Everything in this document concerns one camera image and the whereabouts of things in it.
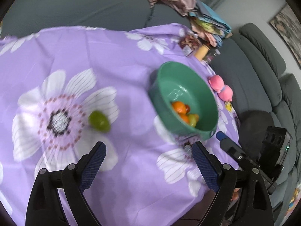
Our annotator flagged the large orange tomato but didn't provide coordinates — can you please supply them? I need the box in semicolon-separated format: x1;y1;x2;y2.
179;113;189;124

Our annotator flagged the stack of folded clothes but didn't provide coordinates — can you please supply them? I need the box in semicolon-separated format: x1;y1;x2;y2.
189;1;232;47

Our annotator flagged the green plastic bowl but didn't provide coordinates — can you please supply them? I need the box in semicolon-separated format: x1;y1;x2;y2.
148;61;218;140

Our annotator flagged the snack packet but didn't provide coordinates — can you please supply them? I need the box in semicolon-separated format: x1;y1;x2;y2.
179;34;201;57

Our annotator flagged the yellow capped bottle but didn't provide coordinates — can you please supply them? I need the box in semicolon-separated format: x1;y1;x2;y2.
194;44;210;61

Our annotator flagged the pink plush toy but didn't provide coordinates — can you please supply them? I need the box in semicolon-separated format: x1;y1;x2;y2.
208;75;233;102

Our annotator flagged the red tomato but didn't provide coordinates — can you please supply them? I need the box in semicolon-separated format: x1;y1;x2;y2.
185;105;190;114

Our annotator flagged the round green tomato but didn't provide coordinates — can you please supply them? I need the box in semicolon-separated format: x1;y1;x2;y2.
188;114;199;128

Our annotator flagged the large green oval tomato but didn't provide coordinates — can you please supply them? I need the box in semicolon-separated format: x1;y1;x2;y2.
88;110;111;133

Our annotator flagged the framed wall picture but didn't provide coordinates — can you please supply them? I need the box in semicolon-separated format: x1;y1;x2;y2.
269;4;300;68

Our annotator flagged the purple floral tablecloth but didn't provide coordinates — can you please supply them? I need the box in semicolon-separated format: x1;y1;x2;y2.
0;22;242;226

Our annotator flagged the grey sofa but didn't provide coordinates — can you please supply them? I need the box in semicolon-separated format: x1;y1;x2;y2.
1;0;300;225

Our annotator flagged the orange fruit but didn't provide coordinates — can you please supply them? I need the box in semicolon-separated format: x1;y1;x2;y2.
171;101;187;114

